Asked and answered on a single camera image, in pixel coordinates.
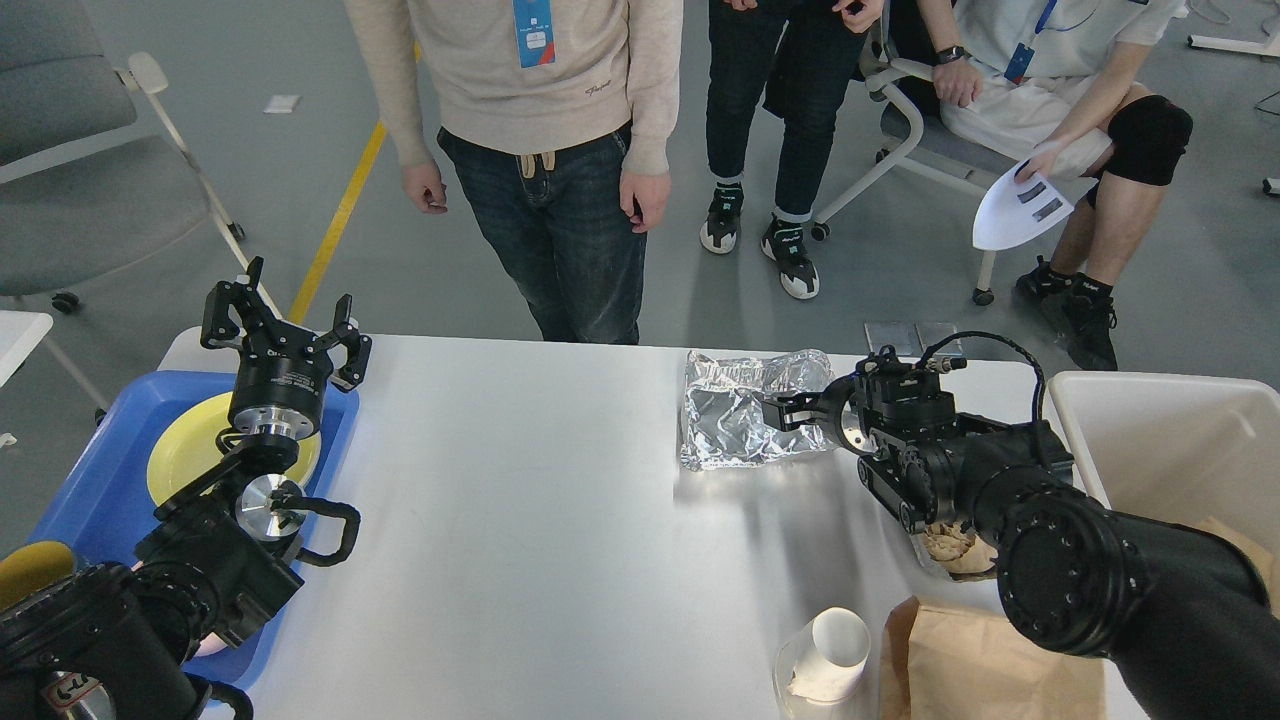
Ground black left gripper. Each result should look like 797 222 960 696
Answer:
200 258 372 441

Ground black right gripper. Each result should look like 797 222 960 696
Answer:
762 375 876 456

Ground aluminium foil sheet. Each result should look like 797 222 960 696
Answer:
678 348 836 471

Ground yellow plastic plate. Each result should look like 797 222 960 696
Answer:
146 392 323 509

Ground foil ball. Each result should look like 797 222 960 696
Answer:
909 523 998 582

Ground brown paper bag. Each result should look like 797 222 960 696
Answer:
1194 518 1279 618
879 597 1106 719

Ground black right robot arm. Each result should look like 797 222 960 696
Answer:
763 345 1279 719

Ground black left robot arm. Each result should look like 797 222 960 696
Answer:
3 258 372 719

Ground grey chair at left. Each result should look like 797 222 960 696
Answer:
1 1 248 313

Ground white paper cup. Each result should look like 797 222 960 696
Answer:
772 607 870 719

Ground white side table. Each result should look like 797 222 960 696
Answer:
1 310 110 424

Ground white paper sheets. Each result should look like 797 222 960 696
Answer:
972 163 1075 251

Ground teal yellow mug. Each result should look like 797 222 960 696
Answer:
1 539 77 611

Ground person in beige sweater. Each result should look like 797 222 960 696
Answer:
346 1 684 345

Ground person in dark jeans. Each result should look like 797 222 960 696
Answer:
699 1 884 300

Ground beige plastic bin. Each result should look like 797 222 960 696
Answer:
1050 372 1279 584

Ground seated person in white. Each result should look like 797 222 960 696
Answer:
918 1 1193 372

